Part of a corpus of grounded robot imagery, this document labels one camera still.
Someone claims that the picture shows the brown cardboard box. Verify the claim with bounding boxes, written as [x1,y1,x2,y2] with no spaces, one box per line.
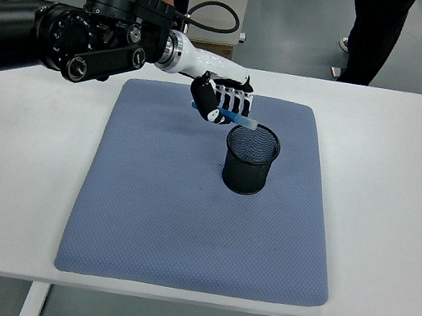
[188,37,236,61]

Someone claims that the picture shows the white table leg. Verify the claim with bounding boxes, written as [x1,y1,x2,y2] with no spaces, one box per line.
[18,279,52,316]

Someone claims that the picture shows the black mesh pen holder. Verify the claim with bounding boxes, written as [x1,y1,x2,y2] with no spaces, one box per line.
[217,119,285,201]

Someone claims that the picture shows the blue marker with clear cap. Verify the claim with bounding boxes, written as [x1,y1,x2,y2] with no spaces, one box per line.
[188,100,261,130]

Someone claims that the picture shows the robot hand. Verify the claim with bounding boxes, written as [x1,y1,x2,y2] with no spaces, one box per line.
[164,32,264,131]

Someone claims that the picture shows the blue-grey quilted mat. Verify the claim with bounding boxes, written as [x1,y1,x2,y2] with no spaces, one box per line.
[52,65,362,316]

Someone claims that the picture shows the person in black trousers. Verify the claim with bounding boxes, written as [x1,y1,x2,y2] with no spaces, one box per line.
[332,0,418,94]

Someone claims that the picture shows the silver floor socket plate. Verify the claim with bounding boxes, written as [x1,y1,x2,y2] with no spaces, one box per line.
[328,64,347,81]

